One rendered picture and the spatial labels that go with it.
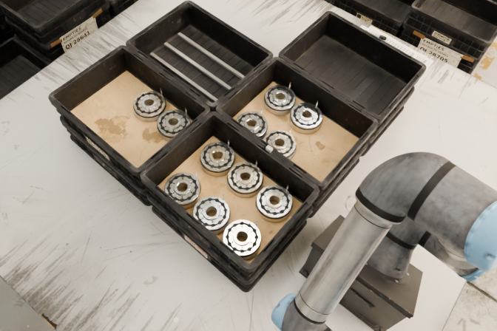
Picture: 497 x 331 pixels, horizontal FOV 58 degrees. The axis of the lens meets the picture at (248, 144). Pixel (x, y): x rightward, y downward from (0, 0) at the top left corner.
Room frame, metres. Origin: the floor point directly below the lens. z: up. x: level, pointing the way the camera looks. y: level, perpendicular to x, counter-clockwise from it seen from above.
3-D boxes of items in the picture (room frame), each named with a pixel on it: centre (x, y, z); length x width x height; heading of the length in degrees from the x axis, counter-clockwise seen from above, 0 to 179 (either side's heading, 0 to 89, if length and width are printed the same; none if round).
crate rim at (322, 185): (0.81, -0.14, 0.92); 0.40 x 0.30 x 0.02; 53
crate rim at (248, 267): (0.57, 0.04, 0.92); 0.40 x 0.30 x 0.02; 53
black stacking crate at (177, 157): (0.57, 0.04, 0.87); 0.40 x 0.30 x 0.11; 53
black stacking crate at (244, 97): (0.81, -0.14, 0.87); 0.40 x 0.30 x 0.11; 53
